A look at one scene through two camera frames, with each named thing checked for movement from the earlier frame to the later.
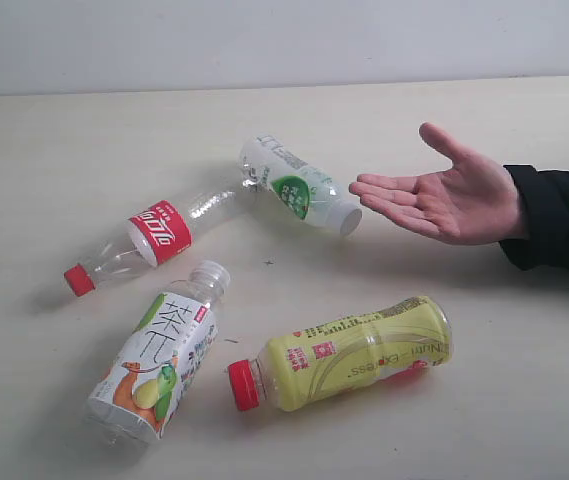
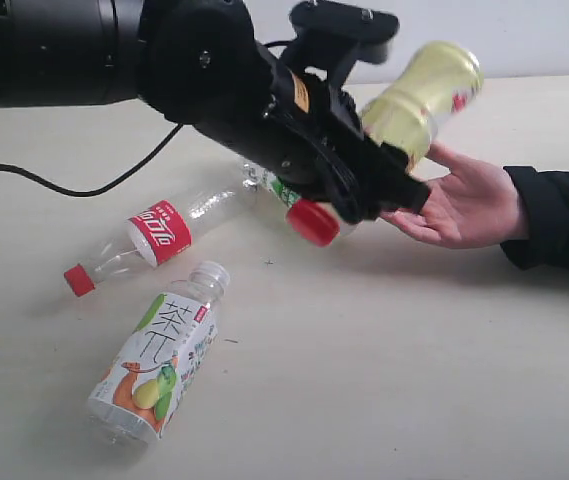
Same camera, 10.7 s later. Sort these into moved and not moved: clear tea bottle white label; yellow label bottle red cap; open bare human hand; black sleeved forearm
Moved: yellow label bottle red cap
Not moved: black sleeved forearm; open bare human hand; clear tea bottle white label
